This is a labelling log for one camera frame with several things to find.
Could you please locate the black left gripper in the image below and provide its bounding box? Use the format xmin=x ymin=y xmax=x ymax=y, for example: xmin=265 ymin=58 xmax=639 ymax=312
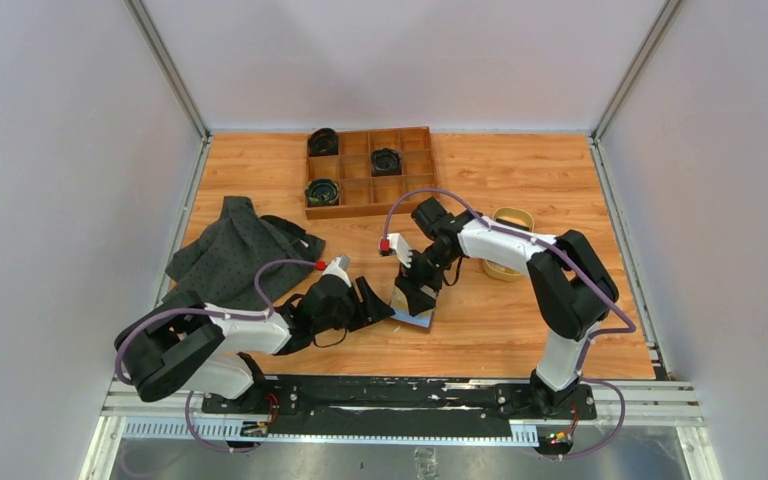
xmin=313 ymin=276 xmax=394 ymax=335

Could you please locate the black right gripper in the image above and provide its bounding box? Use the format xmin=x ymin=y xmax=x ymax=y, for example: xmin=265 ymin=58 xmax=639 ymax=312
xmin=395 ymin=244 xmax=458 ymax=318

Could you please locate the brown leather card holder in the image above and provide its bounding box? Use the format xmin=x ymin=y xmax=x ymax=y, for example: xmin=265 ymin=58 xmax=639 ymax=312
xmin=389 ymin=287 xmax=434 ymax=329

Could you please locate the yellow oval card tray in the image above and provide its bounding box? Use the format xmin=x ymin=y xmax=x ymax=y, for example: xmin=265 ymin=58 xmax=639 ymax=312
xmin=482 ymin=207 xmax=535 ymax=282

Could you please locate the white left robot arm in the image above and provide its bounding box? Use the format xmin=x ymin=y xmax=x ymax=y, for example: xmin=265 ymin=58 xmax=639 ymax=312
xmin=114 ymin=268 xmax=395 ymax=413

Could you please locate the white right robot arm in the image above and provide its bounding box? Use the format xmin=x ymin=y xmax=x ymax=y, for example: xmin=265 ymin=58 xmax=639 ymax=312
xmin=378 ymin=197 xmax=619 ymax=418

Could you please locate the black-green coiled belt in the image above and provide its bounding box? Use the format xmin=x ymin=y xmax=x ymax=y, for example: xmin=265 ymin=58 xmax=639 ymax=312
xmin=304 ymin=178 xmax=340 ymax=208

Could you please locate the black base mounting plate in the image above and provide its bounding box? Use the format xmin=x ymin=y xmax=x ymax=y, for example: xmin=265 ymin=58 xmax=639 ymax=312
xmin=200 ymin=375 xmax=597 ymax=439

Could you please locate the wooden compartment tray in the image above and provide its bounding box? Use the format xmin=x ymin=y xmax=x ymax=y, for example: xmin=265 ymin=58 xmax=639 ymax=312
xmin=303 ymin=126 xmax=439 ymax=220

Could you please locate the black coiled belt middle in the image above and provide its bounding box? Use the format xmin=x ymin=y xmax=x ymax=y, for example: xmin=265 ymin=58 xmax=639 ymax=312
xmin=370 ymin=147 xmax=402 ymax=177

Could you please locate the dark grey dotted cloth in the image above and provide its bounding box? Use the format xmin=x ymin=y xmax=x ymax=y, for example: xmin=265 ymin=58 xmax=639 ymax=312
xmin=164 ymin=196 xmax=326 ymax=310

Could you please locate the black coiled belt top-left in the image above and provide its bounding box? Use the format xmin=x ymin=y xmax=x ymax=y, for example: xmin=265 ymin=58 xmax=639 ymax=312
xmin=307 ymin=128 xmax=339 ymax=157

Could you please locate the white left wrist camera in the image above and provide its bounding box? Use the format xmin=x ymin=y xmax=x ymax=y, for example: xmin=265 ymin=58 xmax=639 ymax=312
xmin=322 ymin=255 xmax=352 ymax=287

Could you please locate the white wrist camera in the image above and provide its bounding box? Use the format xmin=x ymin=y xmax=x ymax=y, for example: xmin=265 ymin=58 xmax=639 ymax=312
xmin=322 ymin=255 xmax=352 ymax=287
xmin=379 ymin=233 xmax=413 ymax=268

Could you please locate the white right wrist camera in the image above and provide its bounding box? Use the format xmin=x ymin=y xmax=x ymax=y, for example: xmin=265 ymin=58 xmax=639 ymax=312
xmin=379 ymin=233 xmax=413 ymax=268

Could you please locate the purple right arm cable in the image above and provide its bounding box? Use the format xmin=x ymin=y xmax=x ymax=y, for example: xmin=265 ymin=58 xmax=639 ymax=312
xmin=381 ymin=188 xmax=638 ymax=462

